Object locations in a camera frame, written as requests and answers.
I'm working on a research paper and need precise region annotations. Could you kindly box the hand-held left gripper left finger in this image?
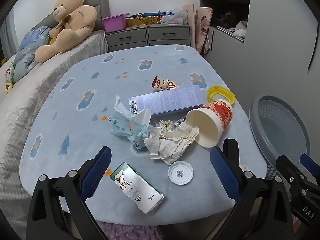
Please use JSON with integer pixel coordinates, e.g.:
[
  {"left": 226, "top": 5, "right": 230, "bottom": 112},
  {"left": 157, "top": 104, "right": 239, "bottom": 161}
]
[{"left": 26, "top": 146, "right": 112, "bottom": 240}]

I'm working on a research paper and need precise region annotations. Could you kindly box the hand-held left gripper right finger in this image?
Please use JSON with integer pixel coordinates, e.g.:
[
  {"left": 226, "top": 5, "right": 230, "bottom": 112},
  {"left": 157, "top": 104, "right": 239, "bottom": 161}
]
[{"left": 210, "top": 138, "right": 295, "bottom": 240}]

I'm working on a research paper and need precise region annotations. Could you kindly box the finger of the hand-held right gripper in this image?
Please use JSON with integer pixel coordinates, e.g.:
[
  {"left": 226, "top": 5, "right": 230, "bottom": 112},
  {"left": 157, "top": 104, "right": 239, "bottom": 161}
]
[
  {"left": 299, "top": 153, "right": 320, "bottom": 180},
  {"left": 276, "top": 155, "right": 320, "bottom": 207}
]

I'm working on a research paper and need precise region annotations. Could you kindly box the white and green drink carton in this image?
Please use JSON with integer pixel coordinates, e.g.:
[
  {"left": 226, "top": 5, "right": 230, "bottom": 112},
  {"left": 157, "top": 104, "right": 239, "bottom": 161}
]
[{"left": 110, "top": 162, "right": 165, "bottom": 215}]

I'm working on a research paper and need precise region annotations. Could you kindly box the grey perforated plastic basket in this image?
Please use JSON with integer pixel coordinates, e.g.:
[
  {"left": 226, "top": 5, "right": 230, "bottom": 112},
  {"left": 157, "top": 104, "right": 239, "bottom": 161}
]
[{"left": 249, "top": 95, "right": 310, "bottom": 180}]

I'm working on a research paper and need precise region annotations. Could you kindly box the light blue wet wipes packet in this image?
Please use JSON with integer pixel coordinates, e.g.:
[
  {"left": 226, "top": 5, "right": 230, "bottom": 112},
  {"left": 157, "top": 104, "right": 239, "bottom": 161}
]
[{"left": 110, "top": 110, "right": 153, "bottom": 153}]

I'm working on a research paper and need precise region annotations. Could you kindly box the red and white paper cup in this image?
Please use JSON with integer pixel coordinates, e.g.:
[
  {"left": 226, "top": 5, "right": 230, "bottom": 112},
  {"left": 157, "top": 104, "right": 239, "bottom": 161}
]
[{"left": 185, "top": 99, "right": 234, "bottom": 148}]

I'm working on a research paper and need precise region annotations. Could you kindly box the white paper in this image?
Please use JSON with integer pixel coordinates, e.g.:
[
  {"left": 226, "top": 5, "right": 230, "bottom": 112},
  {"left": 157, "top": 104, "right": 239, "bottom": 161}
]
[{"left": 144, "top": 120, "right": 199, "bottom": 165}]

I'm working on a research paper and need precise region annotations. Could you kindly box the blue cartoon printed blanket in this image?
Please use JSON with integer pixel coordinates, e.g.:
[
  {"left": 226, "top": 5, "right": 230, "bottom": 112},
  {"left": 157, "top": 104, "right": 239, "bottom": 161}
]
[{"left": 19, "top": 44, "right": 268, "bottom": 224}]

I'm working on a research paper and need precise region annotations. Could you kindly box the purple fluffy cloth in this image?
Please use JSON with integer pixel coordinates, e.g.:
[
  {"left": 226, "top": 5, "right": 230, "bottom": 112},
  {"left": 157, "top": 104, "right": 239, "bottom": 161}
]
[{"left": 97, "top": 221, "right": 163, "bottom": 240}]

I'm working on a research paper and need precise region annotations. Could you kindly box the long purple cardboard box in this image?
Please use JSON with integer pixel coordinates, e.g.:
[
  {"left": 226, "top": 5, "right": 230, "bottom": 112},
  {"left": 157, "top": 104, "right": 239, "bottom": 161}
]
[{"left": 127, "top": 85, "right": 204, "bottom": 117}]

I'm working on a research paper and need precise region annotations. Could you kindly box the bed with grey sheet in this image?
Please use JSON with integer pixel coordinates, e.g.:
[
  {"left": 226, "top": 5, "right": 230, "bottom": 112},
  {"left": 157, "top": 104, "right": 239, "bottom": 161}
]
[{"left": 0, "top": 30, "right": 108, "bottom": 230}]

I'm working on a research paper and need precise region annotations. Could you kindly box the red beige snack wrapper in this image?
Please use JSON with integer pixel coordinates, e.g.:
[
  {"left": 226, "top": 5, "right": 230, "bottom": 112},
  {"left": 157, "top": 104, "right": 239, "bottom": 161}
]
[{"left": 152, "top": 76, "right": 180, "bottom": 91}]

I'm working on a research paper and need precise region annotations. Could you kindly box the grey open-niche cabinet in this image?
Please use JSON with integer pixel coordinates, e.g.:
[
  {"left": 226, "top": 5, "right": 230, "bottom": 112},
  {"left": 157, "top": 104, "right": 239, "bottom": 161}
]
[{"left": 199, "top": 0, "right": 250, "bottom": 55}]

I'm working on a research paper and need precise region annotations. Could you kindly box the small green plush toy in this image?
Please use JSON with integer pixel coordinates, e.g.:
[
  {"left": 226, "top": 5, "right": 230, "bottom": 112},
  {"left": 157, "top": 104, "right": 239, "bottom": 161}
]
[{"left": 4, "top": 61, "right": 17, "bottom": 93}]

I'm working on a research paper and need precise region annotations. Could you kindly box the grey drawer cabinet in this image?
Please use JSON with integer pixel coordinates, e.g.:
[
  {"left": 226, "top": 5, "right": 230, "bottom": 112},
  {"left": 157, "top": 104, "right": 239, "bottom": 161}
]
[{"left": 105, "top": 24, "right": 192, "bottom": 53}]

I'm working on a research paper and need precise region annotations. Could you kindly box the blue patterned quilt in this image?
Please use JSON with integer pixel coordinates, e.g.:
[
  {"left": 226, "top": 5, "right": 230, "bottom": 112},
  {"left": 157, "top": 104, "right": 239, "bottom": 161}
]
[{"left": 12, "top": 26, "right": 54, "bottom": 83}]

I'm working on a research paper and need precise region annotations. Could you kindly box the white cloth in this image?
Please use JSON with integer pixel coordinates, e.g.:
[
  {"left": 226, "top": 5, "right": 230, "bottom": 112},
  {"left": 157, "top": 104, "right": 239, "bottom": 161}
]
[{"left": 232, "top": 21, "right": 248, "bottom": 37}]

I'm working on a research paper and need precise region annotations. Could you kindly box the pink cartoon printed board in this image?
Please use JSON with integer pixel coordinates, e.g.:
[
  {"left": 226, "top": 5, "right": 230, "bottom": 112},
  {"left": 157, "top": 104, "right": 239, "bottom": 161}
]
[
  {"left": 182, "top": 4, "right": 197, "bottom": 48},
  {"left": 195, "top": 6, "right": 214, "bottom": 54}
]

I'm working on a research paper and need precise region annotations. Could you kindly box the purple plastic bin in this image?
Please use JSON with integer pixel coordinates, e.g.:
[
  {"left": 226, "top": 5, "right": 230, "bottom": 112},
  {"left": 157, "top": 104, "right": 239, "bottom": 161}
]
[{"left": 101, "top": 13, "right": 128, "bottom": 33}]

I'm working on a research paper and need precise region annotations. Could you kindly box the tan teddy bear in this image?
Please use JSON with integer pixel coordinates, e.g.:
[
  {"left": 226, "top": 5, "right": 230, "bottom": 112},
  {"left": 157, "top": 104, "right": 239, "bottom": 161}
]
[{"left": 35, "top": 0, "right": 97, "bottom": 63}]

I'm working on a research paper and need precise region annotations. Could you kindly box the dark cloth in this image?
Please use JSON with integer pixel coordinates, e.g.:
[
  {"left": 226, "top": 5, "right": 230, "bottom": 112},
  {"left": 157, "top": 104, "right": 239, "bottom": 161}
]
[{"left": 212, "top": 10, "right": 248, "bottom": 28}]

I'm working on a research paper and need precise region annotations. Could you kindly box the gold foil box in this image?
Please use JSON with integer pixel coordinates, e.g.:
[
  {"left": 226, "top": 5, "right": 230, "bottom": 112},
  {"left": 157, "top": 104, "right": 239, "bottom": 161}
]
[{"left": 126, "top": 16, "right": 163, "bottom": 27}]

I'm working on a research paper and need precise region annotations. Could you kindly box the clear plastic bag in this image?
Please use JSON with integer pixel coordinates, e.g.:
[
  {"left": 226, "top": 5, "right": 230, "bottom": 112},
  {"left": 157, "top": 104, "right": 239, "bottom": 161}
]
[{"left": 160, "top": 8, "right": 188, "bottom": 25}]

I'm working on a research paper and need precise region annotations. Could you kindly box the blue red stick-shaped item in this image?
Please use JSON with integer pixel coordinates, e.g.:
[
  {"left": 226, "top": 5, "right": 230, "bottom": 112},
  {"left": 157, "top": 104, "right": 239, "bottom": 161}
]
[{"left": 129, "top": 10, "right": 167, "bottom": 18}]

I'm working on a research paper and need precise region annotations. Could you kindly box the yellow plastic ring lid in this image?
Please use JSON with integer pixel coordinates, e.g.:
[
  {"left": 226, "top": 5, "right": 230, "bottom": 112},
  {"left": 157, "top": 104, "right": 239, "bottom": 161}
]
[{"left": 207, "top": 85, "right": 236, "bottom": 104}]

